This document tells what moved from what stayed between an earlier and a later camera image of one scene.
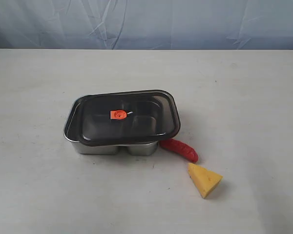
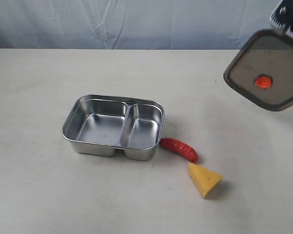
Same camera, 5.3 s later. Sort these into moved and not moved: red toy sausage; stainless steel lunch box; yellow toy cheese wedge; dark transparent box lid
Moved: dark transparent box lid
Not moved: yellow toy cheese wedge; stainless steel lunch box; red toy sausage
